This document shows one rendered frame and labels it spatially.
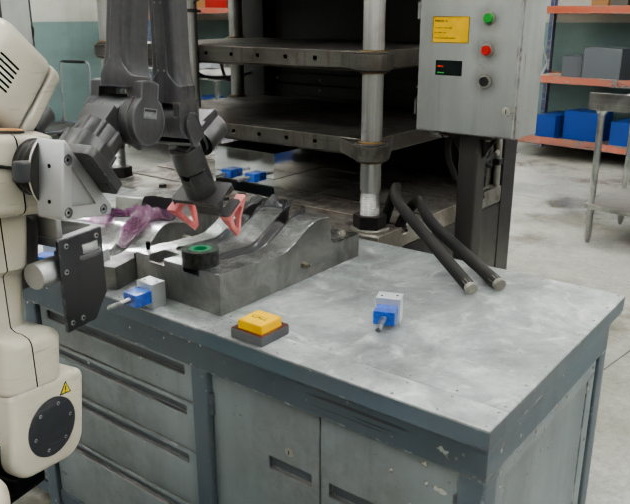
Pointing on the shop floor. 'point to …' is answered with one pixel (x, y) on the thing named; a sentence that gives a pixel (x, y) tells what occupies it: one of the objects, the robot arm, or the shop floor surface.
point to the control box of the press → (478, 87)
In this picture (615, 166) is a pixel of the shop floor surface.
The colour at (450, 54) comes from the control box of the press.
